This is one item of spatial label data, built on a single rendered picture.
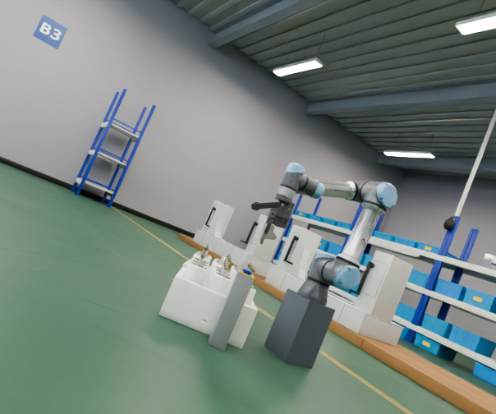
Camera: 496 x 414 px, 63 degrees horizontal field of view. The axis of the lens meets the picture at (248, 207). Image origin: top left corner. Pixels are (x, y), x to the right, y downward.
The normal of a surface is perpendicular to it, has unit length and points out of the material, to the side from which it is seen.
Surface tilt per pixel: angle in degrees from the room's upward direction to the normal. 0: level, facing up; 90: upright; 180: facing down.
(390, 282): 90
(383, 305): 90
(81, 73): 90
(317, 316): 90
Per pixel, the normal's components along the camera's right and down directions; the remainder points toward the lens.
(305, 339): 0.50, 0.15
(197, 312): 0.07, -0.04
